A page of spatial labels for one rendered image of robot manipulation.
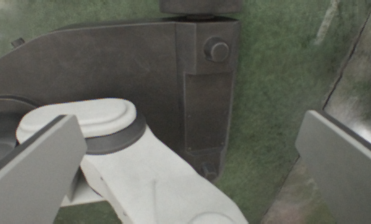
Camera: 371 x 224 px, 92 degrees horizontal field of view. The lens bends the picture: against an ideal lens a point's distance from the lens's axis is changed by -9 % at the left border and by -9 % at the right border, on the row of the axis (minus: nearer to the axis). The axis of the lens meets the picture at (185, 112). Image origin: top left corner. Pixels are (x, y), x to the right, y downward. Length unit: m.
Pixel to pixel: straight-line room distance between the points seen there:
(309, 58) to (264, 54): 0.20
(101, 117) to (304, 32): 0.71
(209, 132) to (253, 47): 0.34
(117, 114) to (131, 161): 0.09
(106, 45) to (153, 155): 0.25
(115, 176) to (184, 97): 0.26
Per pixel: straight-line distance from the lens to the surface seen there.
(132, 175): 0.30
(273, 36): 0.75
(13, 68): 0.53
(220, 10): 0.44
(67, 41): 0.47
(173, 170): 0.30
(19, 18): 0.69
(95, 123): 0.35
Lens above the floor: 0.61
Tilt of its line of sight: 57 degrees down
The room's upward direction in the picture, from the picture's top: 158 degrees clockwise
